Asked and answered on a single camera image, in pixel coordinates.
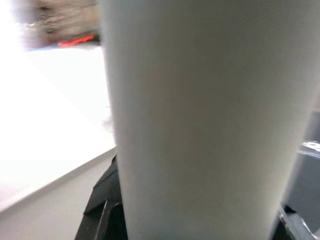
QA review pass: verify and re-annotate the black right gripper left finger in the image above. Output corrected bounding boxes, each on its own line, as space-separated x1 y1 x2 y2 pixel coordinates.
74 153 128 240

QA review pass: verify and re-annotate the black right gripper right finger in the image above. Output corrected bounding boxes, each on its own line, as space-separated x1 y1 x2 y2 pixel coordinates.
271 204 318 240

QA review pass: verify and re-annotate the white plastic table leg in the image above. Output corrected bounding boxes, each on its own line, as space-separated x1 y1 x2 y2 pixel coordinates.
96 0 320 240

